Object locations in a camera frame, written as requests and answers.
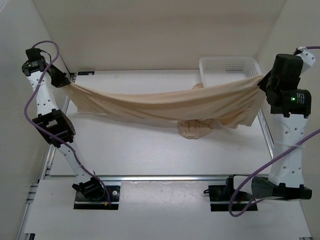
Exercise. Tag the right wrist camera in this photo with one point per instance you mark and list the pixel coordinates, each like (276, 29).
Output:
(307, 57)

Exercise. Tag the white plastic basket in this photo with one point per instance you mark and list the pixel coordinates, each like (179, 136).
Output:
(217, 70)

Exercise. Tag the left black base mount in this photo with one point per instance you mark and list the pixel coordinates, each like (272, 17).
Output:
(93, 197)

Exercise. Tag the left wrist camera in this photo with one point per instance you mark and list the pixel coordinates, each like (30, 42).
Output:
(33, 54)

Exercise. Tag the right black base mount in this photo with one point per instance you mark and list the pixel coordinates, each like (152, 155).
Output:
(220, 195)

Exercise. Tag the beige trousers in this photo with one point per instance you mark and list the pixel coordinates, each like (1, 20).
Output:
(196, 111)

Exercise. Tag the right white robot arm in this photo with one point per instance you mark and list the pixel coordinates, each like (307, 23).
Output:
(290, 108)

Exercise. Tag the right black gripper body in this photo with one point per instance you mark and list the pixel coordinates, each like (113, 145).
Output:
(270, 85)

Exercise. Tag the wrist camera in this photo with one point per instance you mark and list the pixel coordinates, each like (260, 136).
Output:
(33, 54)
(307, 57)

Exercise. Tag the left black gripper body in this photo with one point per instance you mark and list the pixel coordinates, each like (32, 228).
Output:
(57, 75)

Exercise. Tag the aluminium frame rail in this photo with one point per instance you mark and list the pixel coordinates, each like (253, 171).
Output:
(162, 178)

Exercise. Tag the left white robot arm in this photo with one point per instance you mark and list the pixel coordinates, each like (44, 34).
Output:
(55, 127)

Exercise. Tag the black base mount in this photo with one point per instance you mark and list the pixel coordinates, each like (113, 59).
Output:
(220, 195)
(93, 197)

